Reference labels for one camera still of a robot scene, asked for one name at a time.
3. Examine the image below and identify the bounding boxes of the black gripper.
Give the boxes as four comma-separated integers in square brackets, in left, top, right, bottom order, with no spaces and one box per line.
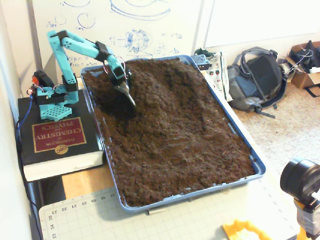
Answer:
[109,69,138,111]

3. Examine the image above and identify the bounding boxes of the brown soil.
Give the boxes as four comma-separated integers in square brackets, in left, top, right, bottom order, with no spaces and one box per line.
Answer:
[82,57,257,208]

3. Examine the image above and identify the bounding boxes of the whiteboard with blue sketches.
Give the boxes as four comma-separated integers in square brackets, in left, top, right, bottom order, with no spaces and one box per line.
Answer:
[27,0,205,76]

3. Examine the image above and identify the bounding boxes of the black perforated box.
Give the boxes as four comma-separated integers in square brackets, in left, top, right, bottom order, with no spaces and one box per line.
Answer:
[191,54,211,71]

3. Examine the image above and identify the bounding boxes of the black chemistry physics handbook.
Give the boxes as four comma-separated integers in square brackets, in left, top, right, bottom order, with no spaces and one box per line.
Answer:
[17,88,105,183]

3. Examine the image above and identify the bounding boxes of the blue plastic tray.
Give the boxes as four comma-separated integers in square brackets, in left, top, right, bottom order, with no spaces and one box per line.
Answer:
[79,54,267,214]

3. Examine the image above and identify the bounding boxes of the grey metal tube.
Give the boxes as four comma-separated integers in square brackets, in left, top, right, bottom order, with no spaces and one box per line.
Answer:
[146,208,167,216]

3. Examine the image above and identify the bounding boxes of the grey black backpack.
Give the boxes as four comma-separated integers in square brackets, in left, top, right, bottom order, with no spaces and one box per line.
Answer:
[226,46,288,119]

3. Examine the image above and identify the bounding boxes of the pale grid cutting mat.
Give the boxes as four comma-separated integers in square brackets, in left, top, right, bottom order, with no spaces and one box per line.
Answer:
[38,178,301,240]

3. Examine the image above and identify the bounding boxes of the cardboard box with clutter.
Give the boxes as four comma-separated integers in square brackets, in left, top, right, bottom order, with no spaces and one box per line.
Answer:
[283,41,320,97]

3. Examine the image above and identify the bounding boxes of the blue cable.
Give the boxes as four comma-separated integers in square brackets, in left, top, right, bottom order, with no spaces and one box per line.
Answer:
[15,96,35,146]

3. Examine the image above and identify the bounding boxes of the black cable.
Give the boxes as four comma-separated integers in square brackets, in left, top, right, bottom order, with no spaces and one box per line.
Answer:
[15,119,43,240]

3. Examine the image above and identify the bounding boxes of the yellow plastic frame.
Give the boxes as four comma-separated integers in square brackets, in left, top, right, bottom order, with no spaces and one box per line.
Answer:
[222,219,272,240]

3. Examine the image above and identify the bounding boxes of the black camera lens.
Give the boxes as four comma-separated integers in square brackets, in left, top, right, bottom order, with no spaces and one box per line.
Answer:
[279,157,320,213]

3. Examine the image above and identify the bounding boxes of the yellow taped camera mount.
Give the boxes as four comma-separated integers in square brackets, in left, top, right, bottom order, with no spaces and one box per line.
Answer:
[293,198,320,240]

